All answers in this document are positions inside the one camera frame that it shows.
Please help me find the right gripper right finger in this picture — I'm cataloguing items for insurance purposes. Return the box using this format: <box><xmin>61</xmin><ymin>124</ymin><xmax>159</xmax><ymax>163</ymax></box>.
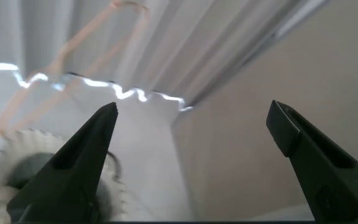
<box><xmin>265</xmin><ymin>99</ymin><xmax>358</xmax><ymax>222</ymax></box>

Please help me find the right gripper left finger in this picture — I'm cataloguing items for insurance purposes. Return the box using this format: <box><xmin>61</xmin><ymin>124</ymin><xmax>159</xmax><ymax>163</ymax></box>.
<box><xmin>6</xmin><ymin>101</ymin><xmax>119</xmax><ymax>222</ymax></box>

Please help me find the pink clothes hanger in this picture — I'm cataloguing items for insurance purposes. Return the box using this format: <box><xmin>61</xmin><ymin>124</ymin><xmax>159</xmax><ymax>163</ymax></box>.
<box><xmin>0</xmin><ymin>0</ymin><xmax>151</xmax><ymax>138</ymax></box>

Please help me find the white laundry basket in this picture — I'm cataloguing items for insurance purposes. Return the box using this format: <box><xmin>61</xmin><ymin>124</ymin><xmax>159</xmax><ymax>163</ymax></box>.
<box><xmin>0</xmin><ymin>128</ymin><xmax>129</xmax><ymax>222</ymax></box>

